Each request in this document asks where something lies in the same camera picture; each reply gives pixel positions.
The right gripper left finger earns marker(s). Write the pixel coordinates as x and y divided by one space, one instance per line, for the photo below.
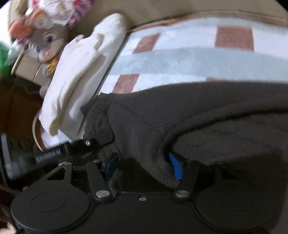
99 173

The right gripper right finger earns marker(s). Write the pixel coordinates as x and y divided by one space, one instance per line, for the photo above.
184 173

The dark brown knit sweater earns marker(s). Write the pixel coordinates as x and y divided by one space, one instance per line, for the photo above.
206 121

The green object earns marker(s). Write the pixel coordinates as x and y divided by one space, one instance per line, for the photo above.
5 68

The folded white garment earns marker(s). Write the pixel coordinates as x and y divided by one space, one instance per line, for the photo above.
81 68

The grey rabbit plush toy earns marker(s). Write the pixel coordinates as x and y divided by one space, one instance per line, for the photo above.
45 42

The white pink checked mat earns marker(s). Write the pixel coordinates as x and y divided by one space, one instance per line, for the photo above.
193 49

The white red patterned quilt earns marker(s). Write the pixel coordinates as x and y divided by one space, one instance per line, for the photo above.
61 11

